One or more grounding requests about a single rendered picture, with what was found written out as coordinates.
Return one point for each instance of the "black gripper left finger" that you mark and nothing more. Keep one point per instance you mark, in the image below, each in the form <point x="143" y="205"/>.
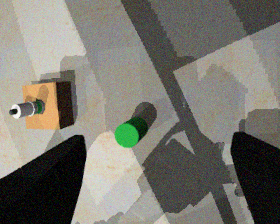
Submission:
<point x="45" y="190"/>

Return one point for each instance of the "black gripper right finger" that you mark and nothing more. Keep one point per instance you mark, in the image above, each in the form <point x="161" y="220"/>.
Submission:
<point x="257" y="165"/>

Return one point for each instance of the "brown square block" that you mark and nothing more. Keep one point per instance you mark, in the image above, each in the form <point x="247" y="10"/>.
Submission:
<point x="56" y="97"/>

